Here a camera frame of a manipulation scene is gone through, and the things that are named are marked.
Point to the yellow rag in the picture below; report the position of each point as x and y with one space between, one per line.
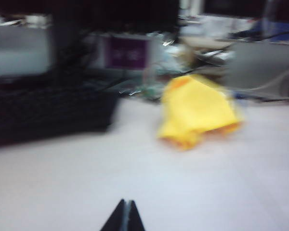
197 108

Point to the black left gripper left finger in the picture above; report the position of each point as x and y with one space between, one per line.
116 220

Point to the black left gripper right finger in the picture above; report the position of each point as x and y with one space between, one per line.
135 220

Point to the purple white name sign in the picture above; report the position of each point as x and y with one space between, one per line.
127 53

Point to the black keyboard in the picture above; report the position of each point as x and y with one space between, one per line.
50 113

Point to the grey metal case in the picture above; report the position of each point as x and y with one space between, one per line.
260 65

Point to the grey flat panel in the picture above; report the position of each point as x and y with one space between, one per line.
19 53

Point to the black computer monitor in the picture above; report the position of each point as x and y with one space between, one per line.
110 14

